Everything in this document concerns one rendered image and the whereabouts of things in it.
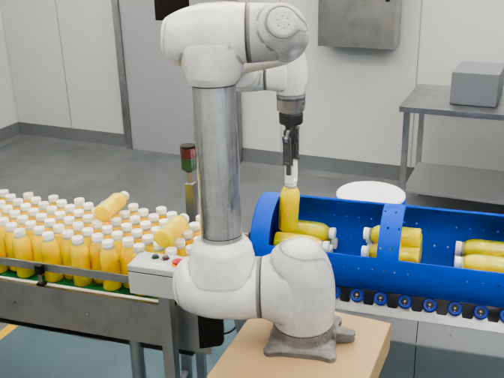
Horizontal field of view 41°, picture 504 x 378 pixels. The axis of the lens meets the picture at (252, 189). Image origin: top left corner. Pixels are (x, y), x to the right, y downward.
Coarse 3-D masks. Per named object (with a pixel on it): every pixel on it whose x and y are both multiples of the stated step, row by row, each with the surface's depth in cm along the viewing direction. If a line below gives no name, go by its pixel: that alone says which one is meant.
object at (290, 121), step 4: (280, 112) 206; (300, 112) 206; (280, 116) 206; (284, 116) 204; (288, 116) 204; (292, 116) 204; (296, 116) 204; (300, 116) 205; (280, 120) 206; (284, 120) 205; (288, 120) 204; (292, 120) 204; (296, 120) 204; (300, 120) 205; (284, 124) 205; (288, 124) 205; (292, 124) 205; (296, 124) 205; (288, 128) 205; (292, 128) 207; (292, 132) 207; (292, 136) 208; (292, 140) 209
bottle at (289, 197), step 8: (296, 184) 217; (280, 192) 217; (288, 192) 214; (296, 192) 215; (280, 200) 217; (288, 200) 215; (296, 200) 216; (280, 208) 218; (288, 208) 216; (296, 208) 217; (280, 216) 219; (288, 216) 217; (296, 216) 218; (280, 224) 220; (288, 224) 218; (296, 224) 220
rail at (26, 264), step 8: (0, 256) 239; (0, 264) 239; (8, 264) 238; (16, 264) 237; (24, 264) 236; (32, 264) 235; (48, 264) 233; (56, 272) 233; (64, 272) 232; (72, 272) 231; (80, 272) 229; (88, 272) 228; (96, 272) 227; (104, 272) 226; (112, 272) 226; (112, 280) 226; (120, 280) 225; (128, 280) 224
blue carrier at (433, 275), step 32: (256, 224) 212; (352, 224) 230; (384, 224) 203; (416, 224) 222; (448, 224) 218; (480, 224) 214; (352, 256) 203; (384, 256) 200; (448, 256) 221; (384, 288) 207; (416, 288) 202; (448, 288) 198; (480, 288) 194
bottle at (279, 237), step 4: (276, 232) 218; (280, 232) 218; (284, 232) 218; (288, 232) 218; (276, 236) 217; (280, 236) 216; (284, 236) 216; (288, 236) 216; (292, 236) 216; (296, 236) 215; (300, 236) 215; (304, 236) 215; (308, 236) 215; (312, 236) 215; (276, 240) 216; (280, 240) 216; (284, 240) 215; (316, 240) 214; (320, 240) 214; (276, 244) 216; (320, 244) 214
